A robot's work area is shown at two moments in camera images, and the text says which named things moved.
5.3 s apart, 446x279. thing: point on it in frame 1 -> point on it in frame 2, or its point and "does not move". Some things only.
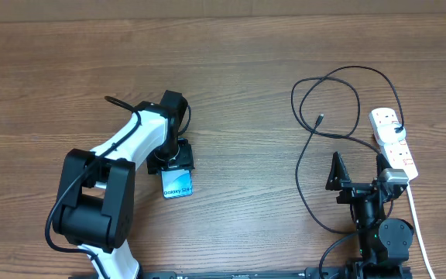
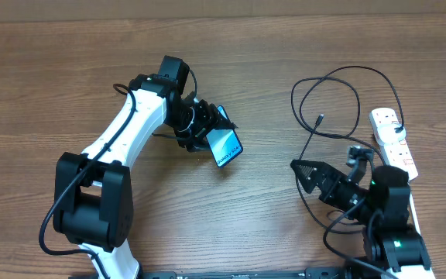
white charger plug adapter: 390,133 does not move
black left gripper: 184,160 -> 210,118
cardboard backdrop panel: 49,11 does not move
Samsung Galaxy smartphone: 176,183 -> 224,143
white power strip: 396,155 does not move
